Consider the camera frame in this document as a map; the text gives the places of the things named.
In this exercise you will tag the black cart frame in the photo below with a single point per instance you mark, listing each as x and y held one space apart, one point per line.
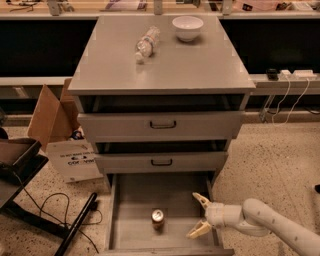
20 161

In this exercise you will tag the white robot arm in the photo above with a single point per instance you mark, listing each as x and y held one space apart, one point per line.
255 218

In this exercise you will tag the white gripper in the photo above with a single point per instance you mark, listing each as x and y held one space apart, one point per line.
216 215

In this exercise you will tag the white ceramic bowl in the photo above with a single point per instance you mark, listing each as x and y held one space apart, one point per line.
187 28

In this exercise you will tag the clear plastic water bottle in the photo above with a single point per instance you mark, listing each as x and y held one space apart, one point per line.
146 45

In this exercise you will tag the orange soda can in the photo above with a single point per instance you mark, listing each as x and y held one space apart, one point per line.
157 218

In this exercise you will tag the grey top drawer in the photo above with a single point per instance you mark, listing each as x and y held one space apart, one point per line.
170 126

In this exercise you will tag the grey middle drawer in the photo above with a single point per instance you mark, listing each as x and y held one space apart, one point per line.
160 162

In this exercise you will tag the grey drawer cabinet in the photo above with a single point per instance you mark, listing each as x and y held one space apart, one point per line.
205 75

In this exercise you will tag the grey open bottom drawer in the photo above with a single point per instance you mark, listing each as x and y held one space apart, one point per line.
135 196

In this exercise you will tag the brown cardboard box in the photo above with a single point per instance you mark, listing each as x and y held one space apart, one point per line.
54 118

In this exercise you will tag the black power adapter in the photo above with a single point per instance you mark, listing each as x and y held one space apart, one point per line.
272 74

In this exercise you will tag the white power strip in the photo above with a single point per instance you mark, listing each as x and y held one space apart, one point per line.
298 74

